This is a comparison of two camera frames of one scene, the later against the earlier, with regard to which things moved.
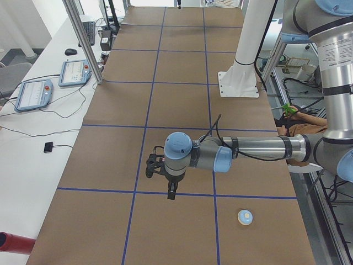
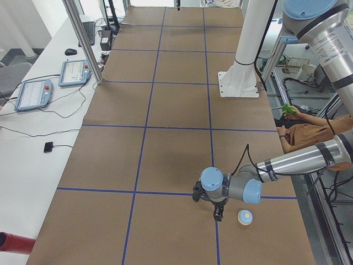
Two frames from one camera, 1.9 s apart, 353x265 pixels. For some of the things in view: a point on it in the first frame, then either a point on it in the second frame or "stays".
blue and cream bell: (245, 217) stays
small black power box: (106, 41) stays
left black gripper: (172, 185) to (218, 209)
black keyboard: (90, 29) stays
